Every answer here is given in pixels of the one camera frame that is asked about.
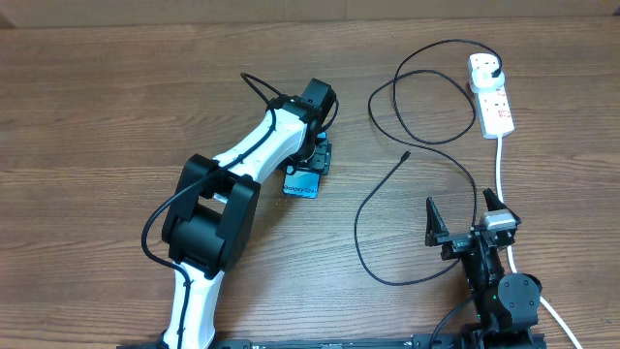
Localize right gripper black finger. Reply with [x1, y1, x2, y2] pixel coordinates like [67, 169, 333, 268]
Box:
[482, 188, 508, 211]
[425, 197, 450, 246]

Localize black Samsung Galaxy smartphone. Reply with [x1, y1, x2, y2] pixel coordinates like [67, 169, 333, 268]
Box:
[283, 132, 327, 199]

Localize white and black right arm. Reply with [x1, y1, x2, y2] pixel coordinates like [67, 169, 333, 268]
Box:
[422, 188, 546, 349]

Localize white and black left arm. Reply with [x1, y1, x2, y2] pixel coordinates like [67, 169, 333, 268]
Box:
[155, 79, 339, 348]

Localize white USB charger adapter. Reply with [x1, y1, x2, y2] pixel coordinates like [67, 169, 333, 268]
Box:
[469, 68, 506, 94]

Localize white power strip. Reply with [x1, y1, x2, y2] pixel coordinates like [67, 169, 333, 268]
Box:
[467, 53, 514, 139]

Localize white power strip cord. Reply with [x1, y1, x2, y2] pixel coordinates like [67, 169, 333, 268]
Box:
[494, 135, 584, 349]

